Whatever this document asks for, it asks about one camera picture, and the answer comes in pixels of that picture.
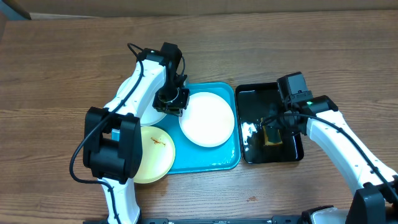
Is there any green yellow sponge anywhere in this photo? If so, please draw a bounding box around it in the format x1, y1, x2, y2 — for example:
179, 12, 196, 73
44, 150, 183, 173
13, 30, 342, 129
262, 126, 282, 146

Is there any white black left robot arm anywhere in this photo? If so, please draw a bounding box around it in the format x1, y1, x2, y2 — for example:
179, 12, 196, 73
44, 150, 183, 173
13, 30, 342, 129
69, 42, 190, 223

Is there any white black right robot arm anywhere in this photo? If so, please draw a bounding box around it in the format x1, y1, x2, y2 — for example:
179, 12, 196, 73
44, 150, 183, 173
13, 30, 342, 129
261, 72, 397, 224

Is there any white plate with dark stain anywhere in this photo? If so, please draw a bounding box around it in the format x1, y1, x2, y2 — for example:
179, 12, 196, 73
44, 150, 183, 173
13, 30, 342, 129
118, 75, 165, 126

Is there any yellow plate with stain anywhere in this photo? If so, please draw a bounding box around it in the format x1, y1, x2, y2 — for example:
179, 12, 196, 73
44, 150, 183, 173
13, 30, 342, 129
134, 126, 175, 184

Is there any white plate with red stain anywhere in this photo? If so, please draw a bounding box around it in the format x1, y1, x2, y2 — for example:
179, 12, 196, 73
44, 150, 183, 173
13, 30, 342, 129
178, 92, 235, 147

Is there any black plastic tray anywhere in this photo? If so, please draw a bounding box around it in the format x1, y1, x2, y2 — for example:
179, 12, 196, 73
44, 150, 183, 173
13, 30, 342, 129
236, 82, 304, 164

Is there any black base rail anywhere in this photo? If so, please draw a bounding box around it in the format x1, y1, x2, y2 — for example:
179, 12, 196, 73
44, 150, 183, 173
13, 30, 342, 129
83, 214, 312, 224

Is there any blue plastic tray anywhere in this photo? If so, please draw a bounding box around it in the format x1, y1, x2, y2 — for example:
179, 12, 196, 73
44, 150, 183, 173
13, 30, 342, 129
111, 82, 242, 175

